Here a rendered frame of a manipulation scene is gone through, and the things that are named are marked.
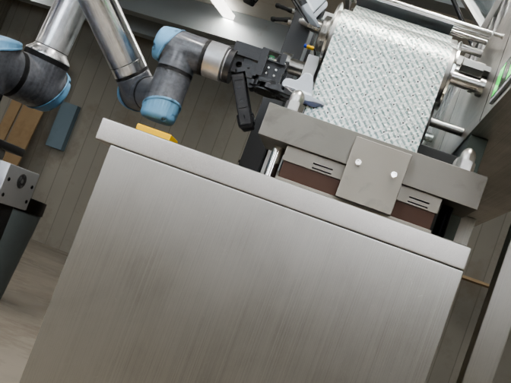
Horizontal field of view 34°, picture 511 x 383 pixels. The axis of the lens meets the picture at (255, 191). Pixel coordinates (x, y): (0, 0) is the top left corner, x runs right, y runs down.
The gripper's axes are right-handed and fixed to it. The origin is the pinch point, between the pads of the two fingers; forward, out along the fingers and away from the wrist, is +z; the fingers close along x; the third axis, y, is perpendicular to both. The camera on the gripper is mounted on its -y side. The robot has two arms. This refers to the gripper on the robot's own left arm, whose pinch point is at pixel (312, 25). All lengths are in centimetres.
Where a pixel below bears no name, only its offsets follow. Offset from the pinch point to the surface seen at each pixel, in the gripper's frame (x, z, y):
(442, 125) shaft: 13.0, 30.2, 14.7
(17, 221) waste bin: 308, -76, -164
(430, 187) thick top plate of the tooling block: -23.9, 42.1, -0.5
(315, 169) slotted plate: -21.5, 29.3, -15.7
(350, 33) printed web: -4.2, 6.6, 5.2
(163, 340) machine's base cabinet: -30, 43, -52
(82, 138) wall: 938, -294, -217
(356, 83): -4.2, 16.1, 0.8
